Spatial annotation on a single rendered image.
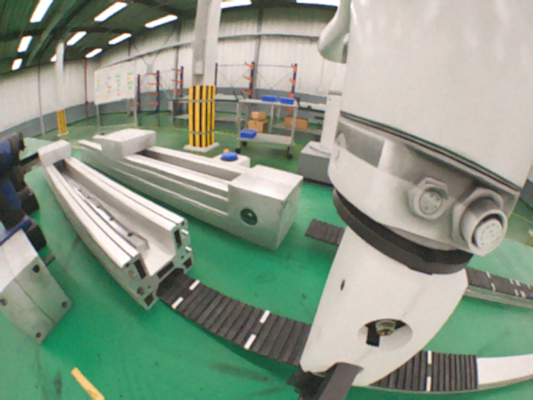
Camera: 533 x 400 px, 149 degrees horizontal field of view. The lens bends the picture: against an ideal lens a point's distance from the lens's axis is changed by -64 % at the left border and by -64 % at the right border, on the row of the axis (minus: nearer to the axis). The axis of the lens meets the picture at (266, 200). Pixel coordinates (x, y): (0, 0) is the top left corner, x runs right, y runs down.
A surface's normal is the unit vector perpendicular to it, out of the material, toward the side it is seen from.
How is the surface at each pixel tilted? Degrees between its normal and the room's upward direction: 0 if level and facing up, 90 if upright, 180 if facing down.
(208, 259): 0
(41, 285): 90
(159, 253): 0
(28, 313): 90
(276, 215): 90
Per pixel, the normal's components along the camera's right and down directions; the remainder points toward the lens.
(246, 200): -0.42, 0.42
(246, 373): 0.09, -0.86
